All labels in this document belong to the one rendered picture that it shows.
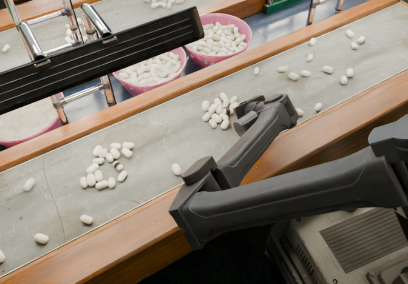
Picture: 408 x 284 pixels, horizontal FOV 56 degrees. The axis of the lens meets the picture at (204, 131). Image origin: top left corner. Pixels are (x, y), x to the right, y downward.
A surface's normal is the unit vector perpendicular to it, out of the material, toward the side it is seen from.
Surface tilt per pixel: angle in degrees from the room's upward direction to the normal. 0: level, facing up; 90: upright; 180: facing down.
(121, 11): 0
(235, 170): 48
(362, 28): 0
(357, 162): 58
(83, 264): 0
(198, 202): 34
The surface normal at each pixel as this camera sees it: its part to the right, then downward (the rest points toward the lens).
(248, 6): 0.52, 0.65
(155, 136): -0.01, -0.65
